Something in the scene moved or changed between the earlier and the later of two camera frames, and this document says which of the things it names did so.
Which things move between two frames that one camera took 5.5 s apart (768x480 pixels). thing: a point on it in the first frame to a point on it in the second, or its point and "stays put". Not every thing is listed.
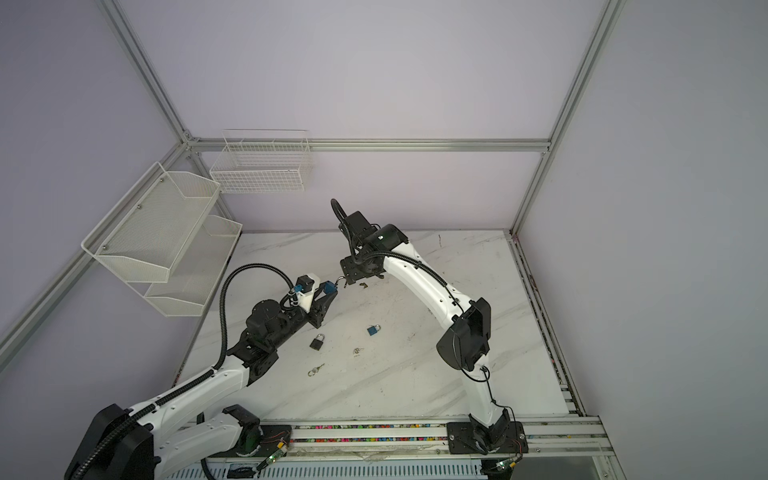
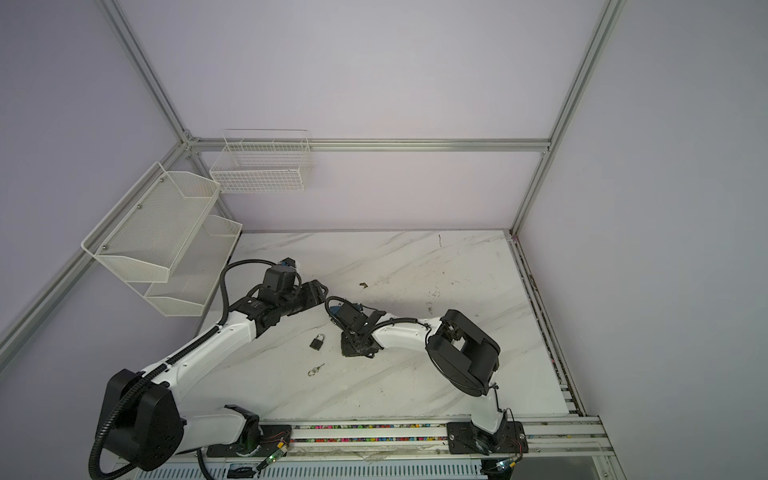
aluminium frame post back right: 600,35 stays put
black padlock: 317,343 stays put
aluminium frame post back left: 118,18 stays put
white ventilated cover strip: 333,470 stays put
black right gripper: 349,273 to 345,348
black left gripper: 319,309 to 313,292
